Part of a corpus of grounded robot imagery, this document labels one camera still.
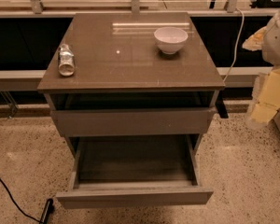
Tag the black cabinet foot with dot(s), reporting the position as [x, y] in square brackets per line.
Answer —
[47, 211]

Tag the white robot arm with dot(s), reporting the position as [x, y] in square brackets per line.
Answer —
[266, 92]

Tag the grey top drawer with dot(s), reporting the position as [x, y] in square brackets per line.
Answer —
[136, 113]

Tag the white ceramic bowl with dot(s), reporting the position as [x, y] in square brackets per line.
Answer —
[170, 40]

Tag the grey drawer cabinet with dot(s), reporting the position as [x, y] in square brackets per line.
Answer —
[117, 53]

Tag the grey drawer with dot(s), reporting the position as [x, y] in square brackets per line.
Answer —
[136, 113]
[129, 171]

